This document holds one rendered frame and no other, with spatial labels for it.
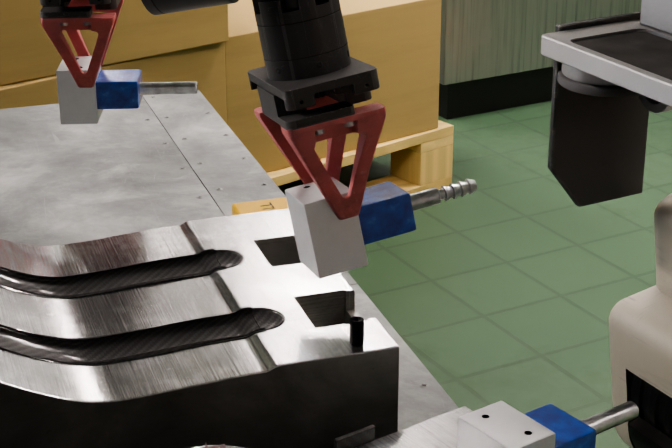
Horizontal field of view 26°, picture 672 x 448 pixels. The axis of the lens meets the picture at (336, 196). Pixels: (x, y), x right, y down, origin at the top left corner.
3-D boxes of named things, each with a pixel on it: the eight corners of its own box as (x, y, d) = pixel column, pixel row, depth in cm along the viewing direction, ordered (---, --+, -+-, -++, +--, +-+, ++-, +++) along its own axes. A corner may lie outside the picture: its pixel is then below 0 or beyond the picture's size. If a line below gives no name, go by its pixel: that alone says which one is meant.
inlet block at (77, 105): (200, 106, 145) (197, 53, 143) (196, 122, 140) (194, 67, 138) (68, 108, 145) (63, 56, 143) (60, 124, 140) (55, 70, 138)
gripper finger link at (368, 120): (310, 238, 95) (282, 101, 93) (282, 214, 102) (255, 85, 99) (407, 211, 97) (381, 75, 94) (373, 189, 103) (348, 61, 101)
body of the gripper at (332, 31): (289, 120, 93) (265, 6, 91) (251, 96, 102) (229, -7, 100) (384, 95, 94) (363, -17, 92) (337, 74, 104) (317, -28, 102)
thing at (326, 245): (468, 212, 106) (456, 142, 105) (495, 228, 102) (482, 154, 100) (299, 261, 103) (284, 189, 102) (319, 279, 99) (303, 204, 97)
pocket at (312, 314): (353, 334, 107) (353, 288, 106) (377, 366, 102) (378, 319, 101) (293, 343, 106) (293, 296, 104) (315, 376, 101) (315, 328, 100)
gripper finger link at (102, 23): (46, 95, 136) (37, -3, 133) (58, 73, 143) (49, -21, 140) (119, 93, 136) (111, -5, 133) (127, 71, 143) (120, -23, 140)
